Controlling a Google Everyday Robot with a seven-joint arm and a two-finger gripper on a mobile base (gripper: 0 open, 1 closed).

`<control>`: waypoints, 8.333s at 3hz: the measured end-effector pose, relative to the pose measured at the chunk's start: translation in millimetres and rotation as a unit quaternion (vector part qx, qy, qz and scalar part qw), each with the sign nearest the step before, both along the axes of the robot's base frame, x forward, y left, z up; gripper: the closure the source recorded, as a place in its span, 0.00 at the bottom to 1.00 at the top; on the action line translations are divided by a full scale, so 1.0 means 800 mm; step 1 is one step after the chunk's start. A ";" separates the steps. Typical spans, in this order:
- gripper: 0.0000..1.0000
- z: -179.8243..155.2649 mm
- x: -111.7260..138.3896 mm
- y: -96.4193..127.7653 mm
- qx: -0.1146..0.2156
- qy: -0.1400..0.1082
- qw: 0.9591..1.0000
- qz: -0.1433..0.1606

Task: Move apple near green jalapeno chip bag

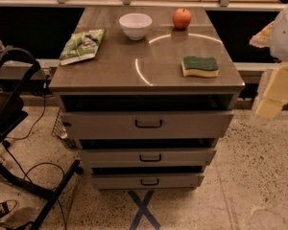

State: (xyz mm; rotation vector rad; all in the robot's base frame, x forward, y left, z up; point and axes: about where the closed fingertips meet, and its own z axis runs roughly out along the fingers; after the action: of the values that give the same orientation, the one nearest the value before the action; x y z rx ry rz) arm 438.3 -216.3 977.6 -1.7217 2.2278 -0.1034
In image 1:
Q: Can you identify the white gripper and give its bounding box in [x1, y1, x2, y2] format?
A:
[250, 4, 288, 120]

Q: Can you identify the red apple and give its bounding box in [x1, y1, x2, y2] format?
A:
[172, 9, 192, 30]

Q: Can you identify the green jalapeno chip bag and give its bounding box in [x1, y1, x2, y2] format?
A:
[60, 29, 106, 65]

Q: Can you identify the green yellow sponge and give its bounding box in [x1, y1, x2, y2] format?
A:
[181, 56, 219, 78]

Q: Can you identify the grey drawer cabinet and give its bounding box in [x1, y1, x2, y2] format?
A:
[50, 7, 245, 178]

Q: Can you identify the top grey drawer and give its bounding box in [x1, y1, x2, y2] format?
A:
[61, 111, 233, 140]

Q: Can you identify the grey drawer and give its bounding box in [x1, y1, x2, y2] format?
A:
[80, 148, 216, 168]
[92, 172, 204, 190]
[61, 111, 233, 140]

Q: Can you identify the white ceramic bowl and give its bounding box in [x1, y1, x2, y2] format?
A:
[119, 12, 153, 40]

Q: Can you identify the blue tape cross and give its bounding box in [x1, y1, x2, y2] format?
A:
[128, 190, 161, 230]

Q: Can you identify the middle grey drawer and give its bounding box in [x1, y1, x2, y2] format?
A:
[80, 148, 216, 168]

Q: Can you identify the bottom grey drawer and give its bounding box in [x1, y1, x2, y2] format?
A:
[92, 172, 204, 190]

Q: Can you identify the black metal stand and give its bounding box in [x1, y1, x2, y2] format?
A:
[0, 46, 83, 230]

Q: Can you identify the black white sneaker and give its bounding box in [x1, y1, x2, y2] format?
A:
[0, 199, 19, 222]

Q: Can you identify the wire mesh basket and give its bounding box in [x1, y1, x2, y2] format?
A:
[52, 112, 77, 150]

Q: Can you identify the black floor cable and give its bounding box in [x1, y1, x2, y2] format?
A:
[3, 80, 68, 230]

